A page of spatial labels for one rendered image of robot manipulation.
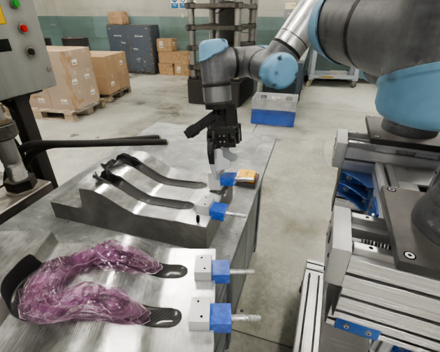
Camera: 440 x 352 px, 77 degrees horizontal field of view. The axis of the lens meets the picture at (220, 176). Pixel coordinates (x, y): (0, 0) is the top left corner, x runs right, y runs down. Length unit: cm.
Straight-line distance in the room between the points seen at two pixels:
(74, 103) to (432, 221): 441
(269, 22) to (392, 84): 695
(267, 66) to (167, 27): 735
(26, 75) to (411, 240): 134
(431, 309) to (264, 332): 104
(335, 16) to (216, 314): 49
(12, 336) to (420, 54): 66
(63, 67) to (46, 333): 410
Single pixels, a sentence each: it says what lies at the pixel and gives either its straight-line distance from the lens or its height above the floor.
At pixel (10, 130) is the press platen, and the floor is 102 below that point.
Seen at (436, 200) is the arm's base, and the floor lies 109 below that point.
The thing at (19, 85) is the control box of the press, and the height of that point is 111.
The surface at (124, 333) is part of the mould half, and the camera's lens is 57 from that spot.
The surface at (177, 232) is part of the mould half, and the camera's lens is 75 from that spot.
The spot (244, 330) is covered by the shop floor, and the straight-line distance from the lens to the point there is 157.
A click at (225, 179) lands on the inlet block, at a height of 94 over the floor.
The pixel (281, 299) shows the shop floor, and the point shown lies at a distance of 169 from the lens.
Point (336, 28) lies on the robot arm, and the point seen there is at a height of 134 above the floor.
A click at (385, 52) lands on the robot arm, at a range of 24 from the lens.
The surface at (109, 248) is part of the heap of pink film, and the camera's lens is 64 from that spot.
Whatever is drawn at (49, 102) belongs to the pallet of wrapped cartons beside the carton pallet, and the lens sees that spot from 485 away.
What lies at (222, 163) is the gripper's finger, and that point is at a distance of 77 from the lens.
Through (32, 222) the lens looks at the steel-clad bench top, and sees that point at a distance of 103.
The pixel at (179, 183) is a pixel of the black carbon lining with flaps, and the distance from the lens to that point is 90.
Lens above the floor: 135
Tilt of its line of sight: 30 degrees down
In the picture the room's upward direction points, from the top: straight up
